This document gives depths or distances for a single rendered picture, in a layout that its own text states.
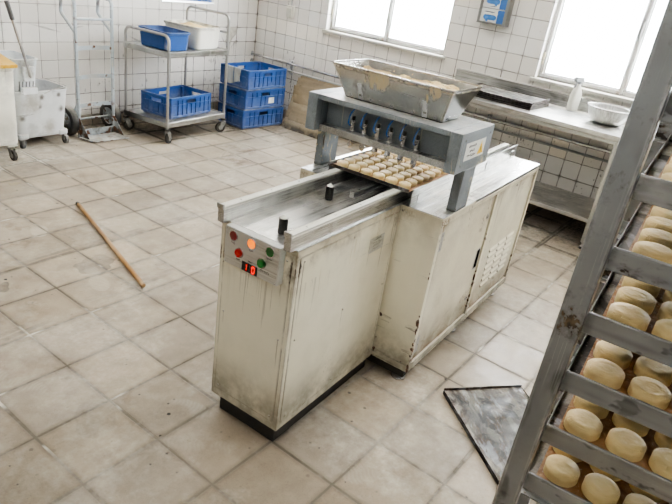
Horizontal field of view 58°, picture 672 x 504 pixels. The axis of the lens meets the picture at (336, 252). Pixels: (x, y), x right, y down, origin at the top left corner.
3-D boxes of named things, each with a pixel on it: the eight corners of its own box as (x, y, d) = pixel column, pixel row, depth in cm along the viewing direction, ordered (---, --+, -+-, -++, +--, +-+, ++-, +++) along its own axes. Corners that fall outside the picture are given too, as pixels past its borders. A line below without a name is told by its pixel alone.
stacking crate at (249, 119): (257, 115, 690) (259, 98, 681) (282, 124, 668) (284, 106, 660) (216, 120, 646) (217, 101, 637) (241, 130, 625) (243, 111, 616)
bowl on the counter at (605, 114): (577, 120, 453) (582, 103, 448) (589, 116, 478) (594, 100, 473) (621, 131, 437) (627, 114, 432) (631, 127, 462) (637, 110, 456)
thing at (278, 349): (311, 339, 298) (336, 166, 260) (369, 369, 282) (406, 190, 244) (208, 407, 244) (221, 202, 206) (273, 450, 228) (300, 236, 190)
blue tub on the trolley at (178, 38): (161, 43, 559) (162, 24, 552) (192, 51, 541) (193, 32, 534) (135, 43, 536) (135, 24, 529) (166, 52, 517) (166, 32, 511)
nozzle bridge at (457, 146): (340, 155, 296) (350, 85, 282) (476, 200, 263) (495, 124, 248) (299, 167, 270) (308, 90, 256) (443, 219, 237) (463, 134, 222)
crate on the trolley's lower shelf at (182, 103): (181, 104, 612) (182, 84, 603) (210, 113, 597) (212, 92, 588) (140, 111, 566) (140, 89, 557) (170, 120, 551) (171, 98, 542)
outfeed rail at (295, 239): (501, 152, 347) (505, 141, 344) (506, 154, 346) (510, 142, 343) (281, 250, 191) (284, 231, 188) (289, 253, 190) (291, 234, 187)
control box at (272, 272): (230, 258, 212) (232, 222, 206) (282, 283, 201) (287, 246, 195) (222, 261, 209) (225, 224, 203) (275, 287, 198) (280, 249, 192)
